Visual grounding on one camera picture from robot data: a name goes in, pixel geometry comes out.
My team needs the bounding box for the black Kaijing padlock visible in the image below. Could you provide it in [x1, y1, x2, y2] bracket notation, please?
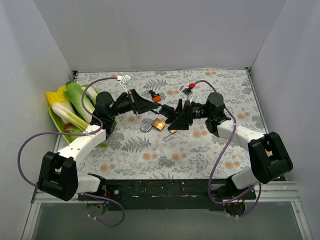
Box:
[158, 104, 176, 122]

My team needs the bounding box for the orange and black padlock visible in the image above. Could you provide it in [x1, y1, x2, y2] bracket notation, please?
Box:
[149, 90, 162, 103]

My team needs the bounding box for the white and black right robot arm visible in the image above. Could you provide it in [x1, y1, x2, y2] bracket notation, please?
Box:
[159, 92, 293, 199]

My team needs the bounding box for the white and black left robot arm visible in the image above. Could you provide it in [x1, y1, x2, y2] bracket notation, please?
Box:
[37, 89, 159, 201]

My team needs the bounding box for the small brass padlock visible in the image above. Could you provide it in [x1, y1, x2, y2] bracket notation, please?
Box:
[163, 130, 176, 142]

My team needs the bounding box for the large brass padlock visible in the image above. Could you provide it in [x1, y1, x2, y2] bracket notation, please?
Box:
[139, 118, 166, 133]

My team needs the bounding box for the bok choy toy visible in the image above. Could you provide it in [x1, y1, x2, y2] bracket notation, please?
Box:
[81, 86, 99, 106]

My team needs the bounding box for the floral patterned table mat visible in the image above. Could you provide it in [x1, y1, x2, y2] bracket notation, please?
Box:
[78, 69, 265, 179]

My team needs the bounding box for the napa cabbage toy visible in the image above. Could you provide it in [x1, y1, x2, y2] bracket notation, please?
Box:
[65, 82, 95, 124]

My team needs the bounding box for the green vegetable tray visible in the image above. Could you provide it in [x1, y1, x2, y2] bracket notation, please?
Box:
[48, 83, 108, 148]

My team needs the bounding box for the yellow-leaf cabbage toy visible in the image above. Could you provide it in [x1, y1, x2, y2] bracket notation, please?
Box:
[46, 85, 89, 131]

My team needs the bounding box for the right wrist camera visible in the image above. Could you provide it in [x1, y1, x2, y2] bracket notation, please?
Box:
[179, 83, 196, 103]

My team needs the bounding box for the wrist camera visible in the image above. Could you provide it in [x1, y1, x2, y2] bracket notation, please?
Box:
[117, 74, 131, 93]
[179, 83, 196, 103]

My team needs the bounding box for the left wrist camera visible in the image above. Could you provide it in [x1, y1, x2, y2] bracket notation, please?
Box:
[117, 74, 131, 93]

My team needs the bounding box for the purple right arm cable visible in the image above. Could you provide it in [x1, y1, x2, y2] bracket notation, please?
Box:
[193, 79, 263, 218]

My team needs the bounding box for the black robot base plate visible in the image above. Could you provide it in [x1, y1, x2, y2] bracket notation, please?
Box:
[77, 178, 260, 212]

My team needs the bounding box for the aluminium frame rail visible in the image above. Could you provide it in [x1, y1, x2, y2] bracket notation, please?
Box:
[22, 180, 313, 240]

